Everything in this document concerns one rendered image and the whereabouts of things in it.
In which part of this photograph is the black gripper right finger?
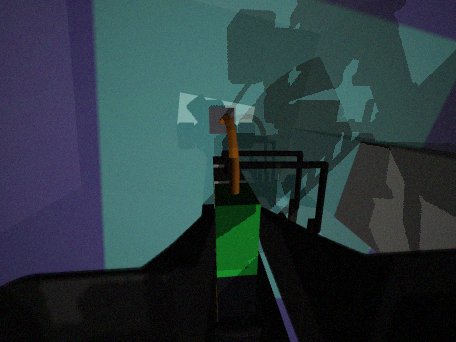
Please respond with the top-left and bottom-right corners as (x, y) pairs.
(259, 207), (456, 342)

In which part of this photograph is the black post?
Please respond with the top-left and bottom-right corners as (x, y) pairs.
(202, 204), (290, 342)

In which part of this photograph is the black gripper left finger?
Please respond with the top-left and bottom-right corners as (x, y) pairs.
(0, 209), (216, 342)

